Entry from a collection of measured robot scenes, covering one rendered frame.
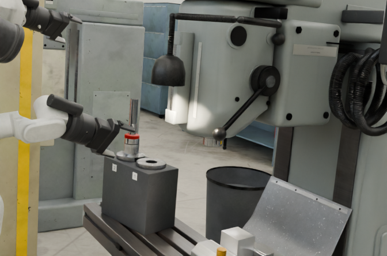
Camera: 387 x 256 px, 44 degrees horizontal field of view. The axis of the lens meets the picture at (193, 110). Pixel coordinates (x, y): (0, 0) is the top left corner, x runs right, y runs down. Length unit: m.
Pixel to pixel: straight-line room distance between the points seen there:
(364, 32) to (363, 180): 0.39
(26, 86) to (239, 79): 1.83
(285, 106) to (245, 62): 0.15
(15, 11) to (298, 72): 0.70
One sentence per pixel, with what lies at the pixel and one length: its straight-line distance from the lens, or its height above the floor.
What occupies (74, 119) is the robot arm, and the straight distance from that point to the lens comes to 1.36.
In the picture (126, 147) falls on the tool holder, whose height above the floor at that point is 1.18.
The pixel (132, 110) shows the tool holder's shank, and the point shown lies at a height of 1.30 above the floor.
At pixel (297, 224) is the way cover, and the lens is 1.47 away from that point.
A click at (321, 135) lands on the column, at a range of 1.44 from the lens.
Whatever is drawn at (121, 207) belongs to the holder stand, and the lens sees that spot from 1.52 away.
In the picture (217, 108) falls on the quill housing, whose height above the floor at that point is 1.39.
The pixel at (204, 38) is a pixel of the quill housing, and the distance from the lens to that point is 1.08.
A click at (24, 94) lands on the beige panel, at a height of 1.15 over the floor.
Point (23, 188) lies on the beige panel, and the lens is 2.90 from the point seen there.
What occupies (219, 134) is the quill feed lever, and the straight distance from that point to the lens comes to 1.03.
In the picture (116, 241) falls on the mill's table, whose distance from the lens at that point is 1.50.
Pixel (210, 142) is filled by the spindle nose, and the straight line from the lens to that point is 1.18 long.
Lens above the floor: 1.55
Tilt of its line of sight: 9 degrees down
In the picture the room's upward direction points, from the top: 5 degrees clockwise
